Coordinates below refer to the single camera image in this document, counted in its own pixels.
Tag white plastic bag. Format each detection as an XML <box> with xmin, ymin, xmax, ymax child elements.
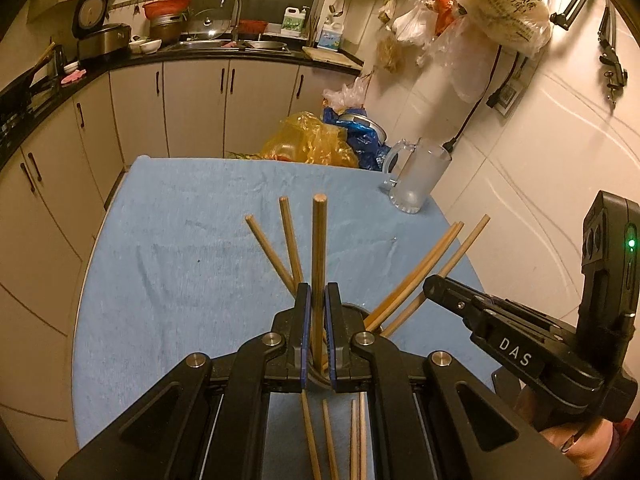
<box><xmin>322</xmin><ymin>76</ymin><xmax>368</xmax><ymax>111</ymax></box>

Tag black kitchen countertop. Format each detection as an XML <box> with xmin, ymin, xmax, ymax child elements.
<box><xmin>0</xmin><ymin>42</ymin><xmax>366</xmax><ymax>161</ymax></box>

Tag green label detergent bottle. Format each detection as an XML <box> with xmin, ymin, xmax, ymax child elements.
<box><xmin>281</xmin><ymin>6</ymin><xmax>311</xmax><ymax>38</ymax></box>

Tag person's right hand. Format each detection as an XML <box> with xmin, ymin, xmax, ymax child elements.
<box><xmin>517</xmin><ymin>385</ymin><xmax>623</xmax><ymax>468</ymax></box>

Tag steel faucet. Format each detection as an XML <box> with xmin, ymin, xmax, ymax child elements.
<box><xmin>220</xmin><ymin>0</ymin><xmax>243</xmax><ymax>43</ymax></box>

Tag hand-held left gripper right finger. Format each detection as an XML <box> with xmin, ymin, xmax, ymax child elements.
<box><xmin>324</xmin><ymin>282</ymin><xmax>583</xmax><ymax>480</ymax></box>

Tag blue plastic bag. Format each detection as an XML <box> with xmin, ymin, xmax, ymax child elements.
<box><xmin>321</xmin><ymin>106</ymin><xmax>392</xmax><ymax>171</ymax></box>

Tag black chopstick holder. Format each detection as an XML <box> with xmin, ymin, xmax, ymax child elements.
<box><xmin>306</xmin><ymin>301</ymin><xmax>386</xmax><ymax>390</ymax></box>

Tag white kitchen base cabinets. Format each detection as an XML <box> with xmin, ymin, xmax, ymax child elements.
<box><xmin>0</xmin><ymin>55</ymin><xmax>363</xmax><ymax>461</ymax></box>

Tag steel sink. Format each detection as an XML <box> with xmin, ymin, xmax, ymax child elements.
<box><xmin>165</xmin><ymin>37</ymin><xmax>291</xmax><ymax>53</ymax></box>

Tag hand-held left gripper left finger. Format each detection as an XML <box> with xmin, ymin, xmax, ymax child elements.
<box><xmin>56</xmin><ymin>282</ymin><xmax>315</xmax><ymax>480</ymax></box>

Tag brown cooking pot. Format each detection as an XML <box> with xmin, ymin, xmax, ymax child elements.
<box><xmin>149</xmin><ymin>14</ymin><xmax>188</xmax><ymax>45</ymax></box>

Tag black wok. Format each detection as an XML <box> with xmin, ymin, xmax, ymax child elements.
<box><xmin>0</xmin><ymin>42</ymin><xmax>63</xmax><ymax>116</ymax></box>

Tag frosted glass mug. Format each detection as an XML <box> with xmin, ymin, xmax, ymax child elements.
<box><xmin>381</xmin><ymin>137</ymin><xmax>453</xmax><ymax>215</ymax></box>

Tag steel basin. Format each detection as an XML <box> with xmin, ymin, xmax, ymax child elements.
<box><xmin>337</xmin><ymin>114</ymin><xmax>388</xmax><ymax>143</ymax></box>

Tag black power cord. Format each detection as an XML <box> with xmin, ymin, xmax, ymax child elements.
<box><xmin>442</xmin><ymin>45</ymin><xmax>531</xmax><ymax>153</ymax></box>

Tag blue label detergent bottle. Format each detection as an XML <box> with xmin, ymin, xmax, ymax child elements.
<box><xmin>316</xmin><ymin>17</ymin><xmax>345</xmax><ymax>51</ymax></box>

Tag wooden cutting board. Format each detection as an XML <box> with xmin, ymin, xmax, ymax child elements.
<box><xmin>301</xmin><ymin>46</ymin><xmax>365</xmax><ymax>68</ymax></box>

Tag long wooden chopstick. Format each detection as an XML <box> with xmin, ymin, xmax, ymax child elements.
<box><xmin>321</xmin><ymin>399</ymin><xmax>338</xmax><ymax>480</ymax></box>
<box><xmin>278</xmin><ymin>196</ymin><xmax>306</xmax><ymax>288</ymax></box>
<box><xmin>381</xmin><ymin>214</ymin><xmax>491</xmax><ymax>338</ymax></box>
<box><xmin>359</xmin><ymin>391</ymin><xmax>368</xmax><ymax>480</ymax></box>
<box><xmin>300</xmin><ymin>391</ymin><xmax>323</xmax><ymax>480</ymax></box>
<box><xmin>244</xmin><ymin>214</ymin><xmax>298</xmax><ymax>296</ymax></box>
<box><xmin>312</xmin><ymin>193</ymin><xmax>330</xmax><ymax>378</ymax></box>
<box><xmin>350</xmin><ymin>399</ymin><xmax>360</xmax><ymax>480</ymax></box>
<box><xmin>364</xmin><ymin>221</ymin><xmax>465</xmax><ymax>331</ymax></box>

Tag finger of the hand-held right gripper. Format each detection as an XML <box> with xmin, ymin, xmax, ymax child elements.
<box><xmin>422</xmin><ymin>275</ymin><xmax>488</xmax><ymax>329</ymax></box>

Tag hanging clear plastic bag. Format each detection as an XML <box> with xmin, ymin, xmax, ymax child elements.
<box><xmin>385</xmin><ymin>0</ymin><xmax>496</xmax><ymax>106</ymax></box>

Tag rice cooker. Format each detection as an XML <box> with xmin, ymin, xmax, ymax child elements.
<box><xmin>71</xmin><ymin>0</ymin><xmax>132</xmax><ymax>61</ymax></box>

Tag printed bag of flatbread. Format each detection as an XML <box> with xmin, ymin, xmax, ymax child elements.
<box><xmin>442</xmin><ymin>0</ymin><xmax>556</xmax><ymax>58</ymax></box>

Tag yellow plastic bag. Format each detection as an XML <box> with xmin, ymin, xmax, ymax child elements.
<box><xmin>260</xmin><ymin>111</ymin><xmax>360</xmax><ymax>168</ymax></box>

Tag hanging brown dried bundle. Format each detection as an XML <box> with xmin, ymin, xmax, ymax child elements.
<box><xmin>375</xmin><ymin>30</ymin><xmax>406</xmax><ymax>73</ymax></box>

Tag blue tablecloth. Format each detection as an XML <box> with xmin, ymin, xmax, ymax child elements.
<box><xmin>71</xmin><ymin>156</ymin><xmax>501</xmax><ymax>480</ymax></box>

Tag glass pot lid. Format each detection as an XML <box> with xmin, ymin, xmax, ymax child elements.
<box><xmin>190</xmin><ymin>7</ymin><xmax>232</xmax><ymax>41</ymax></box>

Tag wall outlet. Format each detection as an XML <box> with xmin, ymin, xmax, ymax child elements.
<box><xmin>487</xmin><ymin>77</ymin><xmax>526</xmax><ymax>118</ymax></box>

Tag red basin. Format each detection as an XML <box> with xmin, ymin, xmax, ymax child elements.
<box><xmin>142</xmin><ymin>0</ymin><xmax>192</xmax><ymax>21</ymax></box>

